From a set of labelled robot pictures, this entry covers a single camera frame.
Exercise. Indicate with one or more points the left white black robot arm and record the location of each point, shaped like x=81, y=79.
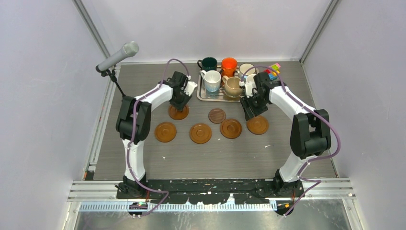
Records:
x=134, y=122

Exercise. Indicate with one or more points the orange brown coaster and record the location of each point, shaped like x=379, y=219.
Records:
x=258, y=125
x=165, y=132

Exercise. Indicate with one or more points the cream white mug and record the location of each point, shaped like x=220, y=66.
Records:
x=246, y=69

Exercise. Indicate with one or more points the dark wooden coaster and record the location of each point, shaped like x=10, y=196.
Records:
x=217, y=115

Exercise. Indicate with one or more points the white blue mug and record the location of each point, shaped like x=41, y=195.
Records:
x=212, y=80

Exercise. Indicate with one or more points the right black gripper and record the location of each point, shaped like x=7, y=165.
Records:
x=246, y=103

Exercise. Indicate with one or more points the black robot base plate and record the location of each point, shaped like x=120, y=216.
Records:
x=209, y=191

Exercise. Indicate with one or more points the orange mug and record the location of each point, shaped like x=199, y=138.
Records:
x=228, y=66

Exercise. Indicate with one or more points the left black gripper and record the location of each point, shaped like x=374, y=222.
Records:
x=180, y=106

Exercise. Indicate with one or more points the beige mug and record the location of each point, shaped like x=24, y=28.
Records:
x=231, y=86

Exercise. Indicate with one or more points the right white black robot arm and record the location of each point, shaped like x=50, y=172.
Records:
x=310, y=135

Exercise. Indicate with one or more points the grey microphone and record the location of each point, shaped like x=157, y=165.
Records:
x=128, y=50

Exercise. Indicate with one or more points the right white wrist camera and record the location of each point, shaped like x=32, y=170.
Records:
x=248, y=88

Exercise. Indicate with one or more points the colourful block puzzle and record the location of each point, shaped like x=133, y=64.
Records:
x=272, y=75

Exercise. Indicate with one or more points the metal tray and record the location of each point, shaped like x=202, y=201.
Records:
x=220, y=95

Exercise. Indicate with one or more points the dark green mug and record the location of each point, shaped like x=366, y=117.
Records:
x=207, y=64

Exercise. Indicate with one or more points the orange brown coaster front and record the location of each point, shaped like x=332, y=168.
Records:
x=258, y=125

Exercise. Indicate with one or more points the light blue mug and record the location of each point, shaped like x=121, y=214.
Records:
x=250, y=78

